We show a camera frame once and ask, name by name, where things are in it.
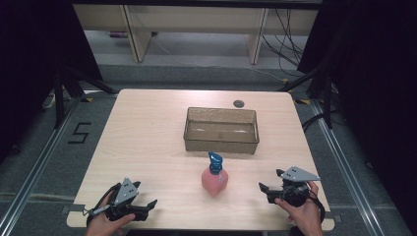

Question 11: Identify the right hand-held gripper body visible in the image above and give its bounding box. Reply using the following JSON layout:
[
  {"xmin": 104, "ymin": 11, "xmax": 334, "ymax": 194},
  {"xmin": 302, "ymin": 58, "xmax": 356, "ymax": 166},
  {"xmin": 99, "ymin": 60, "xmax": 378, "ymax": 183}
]
[{"xmin": 267, "ymin": 165, "xmax": 322, "ymax": 208}]

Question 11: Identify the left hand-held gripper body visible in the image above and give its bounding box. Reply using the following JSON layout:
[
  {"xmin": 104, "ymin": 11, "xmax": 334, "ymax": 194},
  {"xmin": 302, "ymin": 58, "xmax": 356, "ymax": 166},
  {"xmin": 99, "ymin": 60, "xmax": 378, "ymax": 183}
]
[{"xmin": 104, "ymin": 177, "xmax": 149, "ymax": 222}]

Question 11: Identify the pink spray bottle blue top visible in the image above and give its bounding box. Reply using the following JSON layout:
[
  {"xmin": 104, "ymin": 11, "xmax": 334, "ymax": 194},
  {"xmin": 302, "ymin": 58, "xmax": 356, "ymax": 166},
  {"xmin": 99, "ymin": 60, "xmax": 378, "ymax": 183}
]
[{"xmin": 201, "ymin": 150, "xmax": 230, "ymax": 198}]

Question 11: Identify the clear brown plastic box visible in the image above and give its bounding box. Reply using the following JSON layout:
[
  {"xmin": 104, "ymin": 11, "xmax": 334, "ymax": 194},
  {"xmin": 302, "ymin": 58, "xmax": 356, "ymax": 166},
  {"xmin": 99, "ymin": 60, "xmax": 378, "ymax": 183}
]
[{"xmin": 182, "ymin": 106, "xmax": 261, "ymax": 155}]

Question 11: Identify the person's left hand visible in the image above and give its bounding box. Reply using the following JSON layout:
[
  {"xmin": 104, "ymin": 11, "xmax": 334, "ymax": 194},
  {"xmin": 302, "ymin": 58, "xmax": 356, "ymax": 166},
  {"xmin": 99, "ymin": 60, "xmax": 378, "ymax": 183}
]
[{"xmin": 86, "ymin": 196, "xmax": 136, "ymax": 236}]

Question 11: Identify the person's right hand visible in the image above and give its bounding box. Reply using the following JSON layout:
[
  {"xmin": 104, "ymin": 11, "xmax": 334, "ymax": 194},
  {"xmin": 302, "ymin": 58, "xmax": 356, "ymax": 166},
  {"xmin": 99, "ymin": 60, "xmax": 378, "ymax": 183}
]
[{"xmin": 274, "ymin": 181, "xmax": 325, "ymax": 236}]

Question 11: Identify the person's dark clothing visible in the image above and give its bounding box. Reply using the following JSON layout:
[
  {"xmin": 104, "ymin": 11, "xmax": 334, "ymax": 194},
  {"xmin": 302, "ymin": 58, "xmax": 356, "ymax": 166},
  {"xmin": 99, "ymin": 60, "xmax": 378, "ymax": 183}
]
[{"xmin": 125, "ymin": 229, "xmax": 264, "ymax": 236}]

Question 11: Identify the black metal stand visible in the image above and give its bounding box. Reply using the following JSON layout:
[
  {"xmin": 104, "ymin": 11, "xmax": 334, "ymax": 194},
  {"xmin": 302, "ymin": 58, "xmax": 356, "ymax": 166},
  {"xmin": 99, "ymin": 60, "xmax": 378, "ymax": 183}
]
[
  {"xmin": 277, "ymin": 64, "xmax": 334, "ymax": 131},
  {"xmin": 53, "ymin": 64, "xmax": 120, "ymax": 130}
]

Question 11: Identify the black curtain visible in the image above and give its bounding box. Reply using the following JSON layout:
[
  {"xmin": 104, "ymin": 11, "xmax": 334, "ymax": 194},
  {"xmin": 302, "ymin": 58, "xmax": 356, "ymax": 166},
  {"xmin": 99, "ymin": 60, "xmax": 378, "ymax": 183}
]
[
  {"xmin": 296, "ymin": 0, "xmax": 417, "ymax": 232},
  {"xmin": 0, "ymin": 0, "xmax": 103, "ymax": 165}
]

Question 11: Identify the beige wooden desk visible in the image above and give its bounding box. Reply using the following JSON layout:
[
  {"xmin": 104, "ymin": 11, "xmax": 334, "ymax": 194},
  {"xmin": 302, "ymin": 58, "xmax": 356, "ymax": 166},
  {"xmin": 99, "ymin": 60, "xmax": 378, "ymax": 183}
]
[{"xmin": 72, "ymin": 3, "xmax": 319, "ymax": 65}]

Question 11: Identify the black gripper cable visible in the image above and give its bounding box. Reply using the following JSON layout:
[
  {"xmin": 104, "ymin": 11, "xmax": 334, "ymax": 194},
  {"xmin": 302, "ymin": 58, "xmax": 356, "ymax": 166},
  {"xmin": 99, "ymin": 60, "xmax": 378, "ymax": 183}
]
[
  {"xmin": 308, "ymin": 189, "xmax": 327, "ymax": 225},
  {"xmin": 86, "ymin": 182, "xmax": 122, "ymax": 227}
]

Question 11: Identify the aluminium floor rail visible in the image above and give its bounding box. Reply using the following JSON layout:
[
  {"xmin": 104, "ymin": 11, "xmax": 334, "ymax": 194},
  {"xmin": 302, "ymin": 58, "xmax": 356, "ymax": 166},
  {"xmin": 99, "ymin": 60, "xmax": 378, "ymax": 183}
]
[
  {"xmin": 0, "ymin": 97, "xmax": 83, "ymax": 236},
  {"xmin": 309, "ymin": 97, "xmax": 387, "ymax": 236}
]

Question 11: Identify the thick black floor cable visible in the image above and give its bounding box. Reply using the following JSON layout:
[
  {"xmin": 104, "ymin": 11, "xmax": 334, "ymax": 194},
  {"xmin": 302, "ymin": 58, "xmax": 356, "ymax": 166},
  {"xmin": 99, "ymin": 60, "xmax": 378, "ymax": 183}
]
[{"xmin": 301, "ymin": 110, "xmax": 346, "ymax": 133}]

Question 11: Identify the bundle of black hanging cables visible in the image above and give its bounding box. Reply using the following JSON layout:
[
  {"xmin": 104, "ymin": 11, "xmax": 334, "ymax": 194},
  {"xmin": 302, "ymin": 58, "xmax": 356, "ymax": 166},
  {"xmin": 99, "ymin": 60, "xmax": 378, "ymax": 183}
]
[{"xmin": 261, "ymin": 8, "xmax": 305, "ymax": 71}]

